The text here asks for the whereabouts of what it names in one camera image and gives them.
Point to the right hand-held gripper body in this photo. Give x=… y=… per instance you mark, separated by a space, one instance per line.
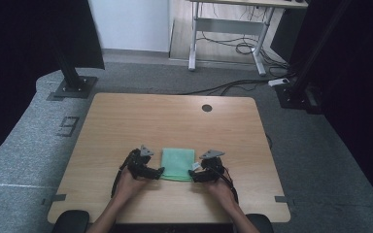
x=213 y=166

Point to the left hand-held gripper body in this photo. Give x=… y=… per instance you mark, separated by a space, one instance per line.
x=137 y=163

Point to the green cloth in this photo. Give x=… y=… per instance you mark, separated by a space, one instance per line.
x=176 y=163

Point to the person's right hand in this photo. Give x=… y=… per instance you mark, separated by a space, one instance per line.
x=221 y=192

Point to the person's left hand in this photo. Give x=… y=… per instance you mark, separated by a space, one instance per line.
x=128 y=186

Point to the black table grommet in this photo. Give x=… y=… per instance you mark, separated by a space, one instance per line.
x=207 y=108

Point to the grey tape strip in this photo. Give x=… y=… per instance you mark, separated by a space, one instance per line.
x=281 y=199

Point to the black metal stand with base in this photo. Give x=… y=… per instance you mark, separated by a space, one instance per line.
x=299 y=93
x=73 y=82

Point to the white power strip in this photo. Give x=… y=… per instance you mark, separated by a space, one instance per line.
x=278 y=82

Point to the black computer case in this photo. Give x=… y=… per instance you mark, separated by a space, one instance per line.
x=283 y=35

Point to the dark curtain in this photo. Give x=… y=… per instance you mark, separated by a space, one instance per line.
x=29 y=48
x=362 y=81

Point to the white desk frame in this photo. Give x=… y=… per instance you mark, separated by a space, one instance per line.
x=230 y=26

